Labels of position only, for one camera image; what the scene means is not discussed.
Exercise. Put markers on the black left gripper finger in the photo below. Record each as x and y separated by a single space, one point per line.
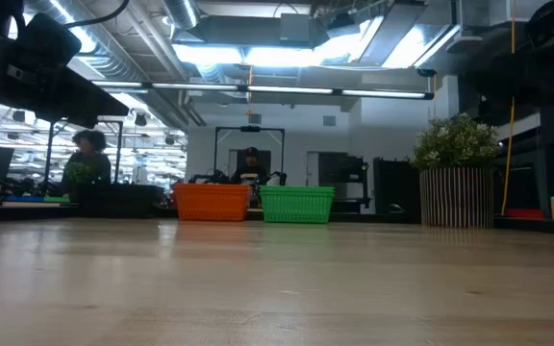
94 98
82 121

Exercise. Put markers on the orange plastic basket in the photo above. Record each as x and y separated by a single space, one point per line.
212 206
212 185

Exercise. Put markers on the green plastic basket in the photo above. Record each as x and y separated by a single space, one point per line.
296 209
296 188

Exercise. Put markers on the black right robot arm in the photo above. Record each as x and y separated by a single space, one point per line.
536 53

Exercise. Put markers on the person with dark curly hair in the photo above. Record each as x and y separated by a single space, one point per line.
89 163

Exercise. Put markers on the small green background plant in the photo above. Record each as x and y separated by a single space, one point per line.
77 174

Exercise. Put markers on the black plastic basket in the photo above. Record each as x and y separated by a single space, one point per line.
120 202

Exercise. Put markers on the person with cap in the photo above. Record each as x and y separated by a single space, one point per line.
250 170

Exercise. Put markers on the long ceiling light bar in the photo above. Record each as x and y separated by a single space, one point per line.
282 90

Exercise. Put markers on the black cabinet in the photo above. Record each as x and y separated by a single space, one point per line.
395 187

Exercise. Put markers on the white-flowered plant in striped pot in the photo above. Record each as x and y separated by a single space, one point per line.
455 187

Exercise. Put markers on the red storage bin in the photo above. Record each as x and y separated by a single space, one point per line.
524 214

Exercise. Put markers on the silver ventilation duct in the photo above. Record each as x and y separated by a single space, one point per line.
108 48

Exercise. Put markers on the black table frame rail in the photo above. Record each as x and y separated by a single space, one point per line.
27 213

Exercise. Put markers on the black gantry frame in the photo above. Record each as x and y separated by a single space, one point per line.
250 129

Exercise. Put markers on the grey wall vent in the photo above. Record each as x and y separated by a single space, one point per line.
254 118
329 120

